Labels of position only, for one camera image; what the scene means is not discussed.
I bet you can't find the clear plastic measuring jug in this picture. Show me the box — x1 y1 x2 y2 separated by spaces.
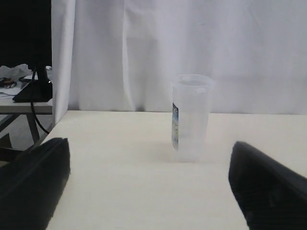
171 74 214 162

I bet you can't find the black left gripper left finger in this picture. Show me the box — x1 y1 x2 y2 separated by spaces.
0 138 71 230

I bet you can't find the grey side table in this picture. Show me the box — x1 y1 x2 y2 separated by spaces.
0 74 54 163

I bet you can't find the white backdrop curtain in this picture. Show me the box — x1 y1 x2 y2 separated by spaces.
51 0 307 122

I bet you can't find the crumpled white paper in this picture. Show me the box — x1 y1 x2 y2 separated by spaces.
0 64 32 80

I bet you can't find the black monitor with stand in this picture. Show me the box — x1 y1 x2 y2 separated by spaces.
0 0 52 103

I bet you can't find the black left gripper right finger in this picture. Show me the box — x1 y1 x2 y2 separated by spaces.
228 141 307 230

